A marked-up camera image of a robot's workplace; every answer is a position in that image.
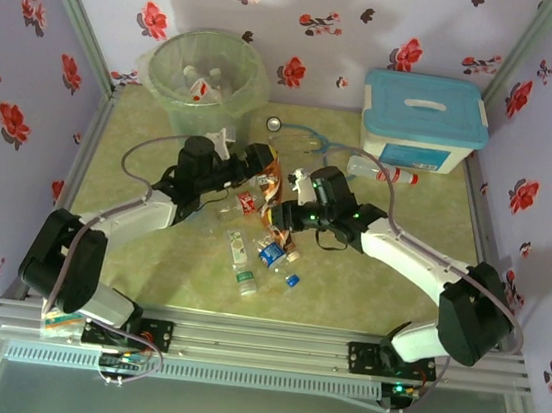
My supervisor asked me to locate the red white label water bottle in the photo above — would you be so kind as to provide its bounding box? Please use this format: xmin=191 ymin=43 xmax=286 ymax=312
xmin=186 ymin=77 xmax=222 ymax=108

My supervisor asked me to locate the aluminium frame post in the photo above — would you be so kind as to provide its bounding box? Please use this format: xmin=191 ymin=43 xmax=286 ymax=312
xmin=479 ymin=0 xmax=552 ymax=115
xmin=14 ymin=0 xmax=134 ymax=98

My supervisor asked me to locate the white box blue lid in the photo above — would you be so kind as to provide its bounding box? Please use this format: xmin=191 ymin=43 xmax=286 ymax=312
xmin=353 ymin=65 xmax=498 ymax=181

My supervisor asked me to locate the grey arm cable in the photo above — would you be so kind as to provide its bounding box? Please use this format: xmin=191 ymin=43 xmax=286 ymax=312
xmin=35 ymin=119 xmax=193 ymax=394
xmin=291 ymin=144 xmax=546 ymax=413

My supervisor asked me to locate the white label bottle orange triangle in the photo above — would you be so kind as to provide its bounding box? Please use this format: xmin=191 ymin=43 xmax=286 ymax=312
xmin=206 ymin=66 xmax=229 ymax=92

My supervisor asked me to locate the small circuit board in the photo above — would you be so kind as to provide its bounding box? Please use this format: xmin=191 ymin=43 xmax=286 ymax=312
xmin=386 ymin=379 xmax=421 ymax=402
xmin=97 ymin=351 xmax=151 ymax=374

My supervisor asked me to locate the grey slotted cable duct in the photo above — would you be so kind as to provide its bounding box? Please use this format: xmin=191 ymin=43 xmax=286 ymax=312
xmin=2 ymin=337 xmax=382 ymax=408

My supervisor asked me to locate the green mesh waste bin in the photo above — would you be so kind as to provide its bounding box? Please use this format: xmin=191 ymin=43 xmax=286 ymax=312
xmin=138 ymin=23 xmax=277 ymax=149

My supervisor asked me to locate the grey right arm cable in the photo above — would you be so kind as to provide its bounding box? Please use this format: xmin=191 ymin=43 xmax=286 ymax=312
xmin=291 ymin=144 xmax=546 ymax=413

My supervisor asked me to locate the square clear bottle white label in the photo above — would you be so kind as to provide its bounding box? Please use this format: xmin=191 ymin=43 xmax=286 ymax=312
xmin=177 ymin=63 xmax=200 ymax=95

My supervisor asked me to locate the aluminium frame rail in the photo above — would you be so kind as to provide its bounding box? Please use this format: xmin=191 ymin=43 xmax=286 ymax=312
xmin=0 ymin=74 xmax=125 ymax=310
xmin=439 ymin=153 xmax=552 ymax=359
xmin=0 ymin=287 xmax=539 ymax=403

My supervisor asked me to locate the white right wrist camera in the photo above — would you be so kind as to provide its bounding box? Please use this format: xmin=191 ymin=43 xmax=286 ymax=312
xmin=284 ymin=165 xmax=315 ymax=207

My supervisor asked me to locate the clear packet of sachets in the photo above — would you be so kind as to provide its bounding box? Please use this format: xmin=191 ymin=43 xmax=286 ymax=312
xmin=37 ymin=306 xmax=86 ymax=345

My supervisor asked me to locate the blue stethoscope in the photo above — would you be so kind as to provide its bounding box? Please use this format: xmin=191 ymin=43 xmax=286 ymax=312
xmin=260 ymin=115 xmax=367 ymax=178

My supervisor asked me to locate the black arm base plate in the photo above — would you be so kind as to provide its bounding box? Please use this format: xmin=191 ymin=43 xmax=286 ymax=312
xmin=80 ymin=310 xmax=176 ymax=356
xmin=344 ymin=339 xmax=441 ymax=386

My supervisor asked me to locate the green label clear bottle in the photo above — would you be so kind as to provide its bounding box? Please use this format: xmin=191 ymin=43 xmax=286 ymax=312
xmin=219 ymin=228 xmax=265 ymax=300

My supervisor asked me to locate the grey left arm cable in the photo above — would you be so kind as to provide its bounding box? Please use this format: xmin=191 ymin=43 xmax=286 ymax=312
xmin=35 ymin=119 xmax=193 ymax=394

